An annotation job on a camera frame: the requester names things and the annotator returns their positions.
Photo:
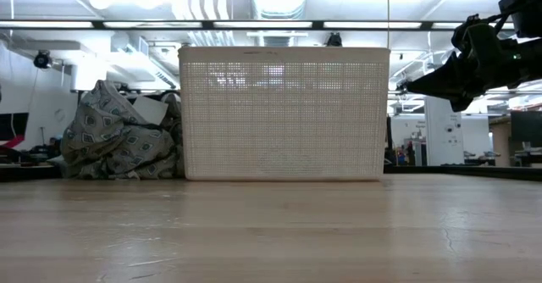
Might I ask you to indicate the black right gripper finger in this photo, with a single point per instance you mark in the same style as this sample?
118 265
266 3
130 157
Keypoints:
440 84
463 103

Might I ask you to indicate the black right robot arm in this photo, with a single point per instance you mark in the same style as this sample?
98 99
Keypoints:
525 7

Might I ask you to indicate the white perforated plastic basket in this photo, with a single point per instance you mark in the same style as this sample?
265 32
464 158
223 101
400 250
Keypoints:
283 118

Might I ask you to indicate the white cabinet column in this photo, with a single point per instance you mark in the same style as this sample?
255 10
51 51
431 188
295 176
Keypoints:
444 130

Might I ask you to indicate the dark screen on desk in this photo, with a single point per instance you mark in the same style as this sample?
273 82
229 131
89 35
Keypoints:
526 128

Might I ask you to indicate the white paper sheet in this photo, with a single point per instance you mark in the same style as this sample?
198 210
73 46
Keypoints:
149 109

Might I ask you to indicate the grey patterned crumpled cloth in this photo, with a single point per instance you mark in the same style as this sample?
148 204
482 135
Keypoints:
110 143

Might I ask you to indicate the black monitor screen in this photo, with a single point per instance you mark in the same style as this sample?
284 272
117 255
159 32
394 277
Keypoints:
12 126

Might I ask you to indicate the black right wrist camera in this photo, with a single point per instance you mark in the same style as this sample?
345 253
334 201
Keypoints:
478 33

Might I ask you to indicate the black table edge rail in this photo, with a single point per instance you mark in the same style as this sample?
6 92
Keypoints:
466 170

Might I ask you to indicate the small black camera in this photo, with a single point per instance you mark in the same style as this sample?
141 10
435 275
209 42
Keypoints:
334 40

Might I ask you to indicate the round black ceiling camera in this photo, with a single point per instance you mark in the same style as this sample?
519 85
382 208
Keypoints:
42 59

